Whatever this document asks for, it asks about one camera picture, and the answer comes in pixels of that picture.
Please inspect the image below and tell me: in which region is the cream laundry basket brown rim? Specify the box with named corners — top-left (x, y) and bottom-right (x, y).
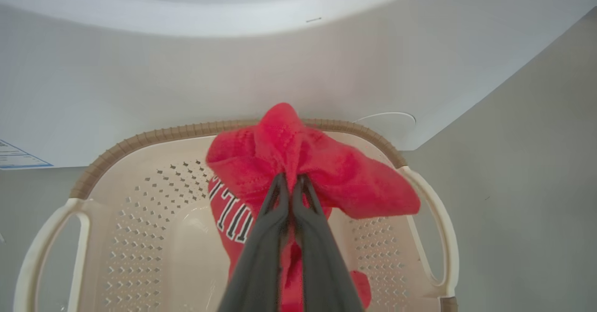
top-left (13, 118), bottom-right (460, 312)

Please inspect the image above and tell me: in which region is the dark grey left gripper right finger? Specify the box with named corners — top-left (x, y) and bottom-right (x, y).
top-left (292, 175), bottom-right (365, 312)

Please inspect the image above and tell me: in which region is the red jersey with lettering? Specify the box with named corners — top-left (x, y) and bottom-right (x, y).
top-left (208, 176), bottom-right (283, 282)

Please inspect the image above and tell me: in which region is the white front-load washing machine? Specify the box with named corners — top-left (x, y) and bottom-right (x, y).
top-left (0, 0), bottom-right (597, 170)

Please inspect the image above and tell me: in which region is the blue energy label sticker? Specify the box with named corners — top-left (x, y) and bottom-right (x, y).
top-left (0, 139), bottom-right (53, 170)

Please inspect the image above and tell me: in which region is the red fluffy towel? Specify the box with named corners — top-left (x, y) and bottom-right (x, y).
top-left (206, 102), bottom-right (421, 312)

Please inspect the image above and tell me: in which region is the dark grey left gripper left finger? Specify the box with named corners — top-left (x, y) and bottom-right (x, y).
top-left (217, 173), bottom-right (289, 312)

